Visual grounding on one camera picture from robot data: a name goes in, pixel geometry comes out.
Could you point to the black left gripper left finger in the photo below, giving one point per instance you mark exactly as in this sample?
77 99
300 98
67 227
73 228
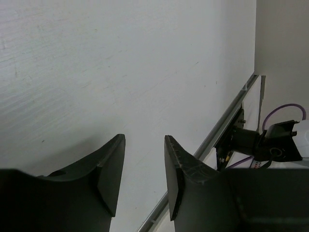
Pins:
81 197

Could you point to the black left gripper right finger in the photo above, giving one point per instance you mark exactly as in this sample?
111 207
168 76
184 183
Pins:
200 198

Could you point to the aluminium frame rail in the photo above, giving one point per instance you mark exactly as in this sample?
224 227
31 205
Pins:
210 141

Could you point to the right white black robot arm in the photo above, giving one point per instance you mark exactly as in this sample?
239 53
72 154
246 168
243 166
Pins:
282 142

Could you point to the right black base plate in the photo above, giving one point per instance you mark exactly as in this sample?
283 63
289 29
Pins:
224 145

